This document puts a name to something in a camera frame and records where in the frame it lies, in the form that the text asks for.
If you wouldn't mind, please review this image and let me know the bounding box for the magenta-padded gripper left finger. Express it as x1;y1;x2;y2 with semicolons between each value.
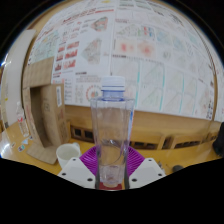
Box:
57;146;100;189

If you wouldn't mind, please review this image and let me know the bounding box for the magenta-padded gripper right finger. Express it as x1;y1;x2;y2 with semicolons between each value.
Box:
124;147;167;190

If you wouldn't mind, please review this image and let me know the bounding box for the clear plastic water bottle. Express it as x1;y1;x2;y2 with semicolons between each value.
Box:
89;75;136;187

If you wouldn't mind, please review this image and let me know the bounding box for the white cup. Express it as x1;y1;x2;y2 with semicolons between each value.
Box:
55;142;82;169

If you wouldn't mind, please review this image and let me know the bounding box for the small black object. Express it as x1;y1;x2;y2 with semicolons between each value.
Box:
171;164;185;173

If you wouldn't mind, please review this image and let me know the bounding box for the brown cardboard box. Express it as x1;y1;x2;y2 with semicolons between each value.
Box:
21;56;68;165

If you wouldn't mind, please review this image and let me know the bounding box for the small labelled plastic bottle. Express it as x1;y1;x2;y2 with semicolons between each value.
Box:
15;101;30;138

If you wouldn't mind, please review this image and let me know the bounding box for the large printed wall poster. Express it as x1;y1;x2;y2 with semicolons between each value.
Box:
28;0;224;123

